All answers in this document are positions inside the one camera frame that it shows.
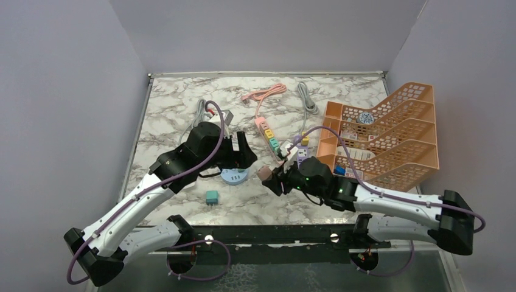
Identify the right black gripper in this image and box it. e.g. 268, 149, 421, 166
263, 156, 325, 199

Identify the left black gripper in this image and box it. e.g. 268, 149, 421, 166
198, 132, 257, 172

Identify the yellow plug adapter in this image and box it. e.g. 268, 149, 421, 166
301, 136, 310, 147
264, 129, 274, 139

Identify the brown pink plug adapter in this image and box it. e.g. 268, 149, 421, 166
260, 122, 270, 132

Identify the teal plug adapter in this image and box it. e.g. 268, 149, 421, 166
205, 190, 219, 206
269, 137, 279, 148

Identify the pink power strip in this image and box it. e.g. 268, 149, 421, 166
254, 117, 281, 163

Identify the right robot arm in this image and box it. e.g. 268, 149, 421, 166
257, 157, 475, 256

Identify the purple power strip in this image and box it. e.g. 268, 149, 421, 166
295, 144, 310, 167

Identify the blue small box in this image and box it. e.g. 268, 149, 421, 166
333, 165, 346, 176

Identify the round blue power strip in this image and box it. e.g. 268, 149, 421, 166
220, 169, 249, 186

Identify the round blue patterned disc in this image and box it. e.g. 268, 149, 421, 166
357, 112, 375, 125

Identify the orange plastic file rack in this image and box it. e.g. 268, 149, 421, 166
316, 82, 439, 192

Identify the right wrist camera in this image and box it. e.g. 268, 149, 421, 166
276, 141, 298, 169

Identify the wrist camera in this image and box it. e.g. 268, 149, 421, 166
276, 141, 298, 169
207, 109, 234, 137

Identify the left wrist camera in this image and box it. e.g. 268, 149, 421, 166
207, 109, 234, 137

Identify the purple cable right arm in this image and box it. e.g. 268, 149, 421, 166
290, 126, 487, 279

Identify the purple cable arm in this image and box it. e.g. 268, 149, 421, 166
290, 126, 487, 279
66, 100, 226, 286

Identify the grey cable left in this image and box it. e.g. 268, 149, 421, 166
177, 99, 208, 144

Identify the grey cable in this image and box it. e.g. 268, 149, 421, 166
177, 99, 208, 144
296, 82, 319, 136

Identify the grey cable right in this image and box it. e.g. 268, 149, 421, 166
296, 82, 319, 136

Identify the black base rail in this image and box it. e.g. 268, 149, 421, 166
164, 215, 391, 276

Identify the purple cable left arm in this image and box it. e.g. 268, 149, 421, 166
66, 100, 226, 286

